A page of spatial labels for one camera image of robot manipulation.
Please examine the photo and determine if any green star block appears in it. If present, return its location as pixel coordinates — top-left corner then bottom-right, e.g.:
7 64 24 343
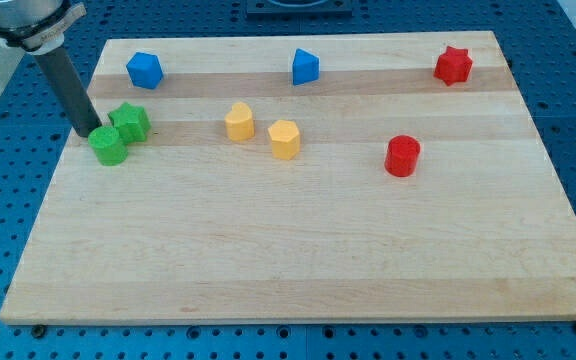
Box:
108 102 151 144

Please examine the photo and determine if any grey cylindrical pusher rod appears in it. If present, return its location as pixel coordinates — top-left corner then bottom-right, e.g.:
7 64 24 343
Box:
34 46 102 138

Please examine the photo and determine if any red star block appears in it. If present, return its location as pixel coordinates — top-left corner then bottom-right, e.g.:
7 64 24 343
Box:
433 46 473 86

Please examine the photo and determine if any yellow hexagon block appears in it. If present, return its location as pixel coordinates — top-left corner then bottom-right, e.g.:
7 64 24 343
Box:
268 120 301 160

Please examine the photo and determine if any yellow heart block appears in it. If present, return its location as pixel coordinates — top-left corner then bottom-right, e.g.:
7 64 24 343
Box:
224 102 255 141

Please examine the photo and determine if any light wooden board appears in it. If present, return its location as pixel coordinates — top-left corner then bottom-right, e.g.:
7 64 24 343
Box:
0 31 576 326

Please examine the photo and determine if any blue triangular prism block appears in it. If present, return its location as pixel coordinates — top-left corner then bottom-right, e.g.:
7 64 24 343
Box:
292 48 320 86

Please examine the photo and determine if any red cylinder block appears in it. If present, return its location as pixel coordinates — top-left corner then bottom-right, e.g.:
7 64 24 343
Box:
384 135 421 177

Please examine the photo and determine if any green cylinder block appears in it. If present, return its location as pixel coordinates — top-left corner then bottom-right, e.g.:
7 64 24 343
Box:
88 126 128 166

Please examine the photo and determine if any blue cube block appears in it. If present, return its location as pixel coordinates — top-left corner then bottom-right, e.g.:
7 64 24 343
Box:
126 52 163 90

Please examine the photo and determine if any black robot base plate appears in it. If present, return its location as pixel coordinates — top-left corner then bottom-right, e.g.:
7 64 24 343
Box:
245 0 353 18

